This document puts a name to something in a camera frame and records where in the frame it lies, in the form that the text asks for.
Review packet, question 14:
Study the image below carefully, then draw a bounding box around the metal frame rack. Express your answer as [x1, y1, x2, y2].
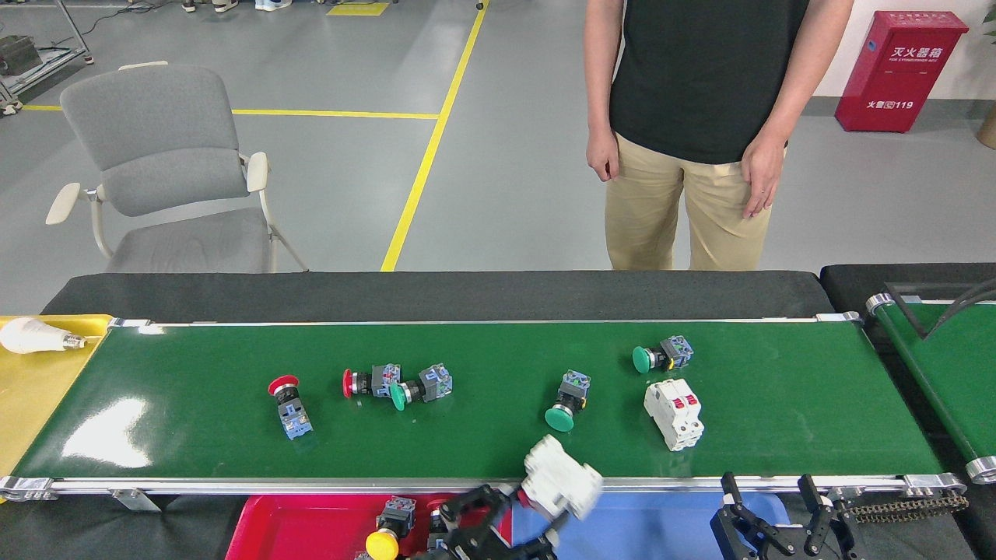
[0, 0, 94, 116]

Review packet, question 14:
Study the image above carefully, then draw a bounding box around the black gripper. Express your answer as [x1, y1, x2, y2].
[409, 485, 559, 560]
[710, 472, 843, 560]

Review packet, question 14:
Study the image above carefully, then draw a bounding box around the green push button switch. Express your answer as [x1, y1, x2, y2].
[545, 369, 592, 433]
[632, 335, 695, 375]
[389, 362, 454, 411]

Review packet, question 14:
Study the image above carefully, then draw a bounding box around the black drive chain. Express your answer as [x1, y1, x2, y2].
[844, 494, 970, 523]

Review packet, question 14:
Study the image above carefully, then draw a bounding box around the blue plastic tray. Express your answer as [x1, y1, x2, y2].
[510, 492, 791, 560]

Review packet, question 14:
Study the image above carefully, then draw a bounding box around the black equipment box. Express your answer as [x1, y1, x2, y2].
[0, 35, 41, 76]

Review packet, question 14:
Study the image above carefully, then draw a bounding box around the person's right hand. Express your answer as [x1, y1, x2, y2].
[586, 128, 621, 184]

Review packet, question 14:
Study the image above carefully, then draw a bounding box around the long green conveyor belt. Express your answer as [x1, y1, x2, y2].
[0, 311, 967, 502]

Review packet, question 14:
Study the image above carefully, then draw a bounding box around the red plastic tray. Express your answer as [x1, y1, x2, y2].
[226, 494, 514, 560]

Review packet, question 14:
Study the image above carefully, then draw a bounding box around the white circuit breaker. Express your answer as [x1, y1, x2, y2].
[520, 434, 604, 520]
[644, 378, 705, 452]

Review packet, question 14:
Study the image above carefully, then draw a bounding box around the yellow push button switch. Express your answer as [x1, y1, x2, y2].
[366, 495, 417, 560]

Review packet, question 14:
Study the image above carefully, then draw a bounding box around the red fire extinguisher cabinet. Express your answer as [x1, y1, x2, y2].
[834, 10, 970, 133]

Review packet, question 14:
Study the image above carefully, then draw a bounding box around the potted green plant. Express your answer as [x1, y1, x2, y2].
[977, 8, 996, 150]

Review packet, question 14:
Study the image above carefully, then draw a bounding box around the black triangular guide frame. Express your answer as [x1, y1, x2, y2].
[886, 278, 996, 341]

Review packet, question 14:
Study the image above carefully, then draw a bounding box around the short green conveyor belt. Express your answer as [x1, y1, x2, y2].
[866, 293, 996, 485]

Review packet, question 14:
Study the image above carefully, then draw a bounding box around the person's left hand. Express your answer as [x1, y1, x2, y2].
[739, 136, 787, 220]

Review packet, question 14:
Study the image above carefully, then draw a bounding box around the yellow plastic tray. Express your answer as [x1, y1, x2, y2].
[0, 313, 115, 502]

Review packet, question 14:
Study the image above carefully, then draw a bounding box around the grey office chair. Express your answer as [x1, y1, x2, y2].
[45, 61, 310, 275]

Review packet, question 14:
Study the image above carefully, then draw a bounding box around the white light bulb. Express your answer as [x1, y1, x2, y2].
[0, 317, 88, 355]

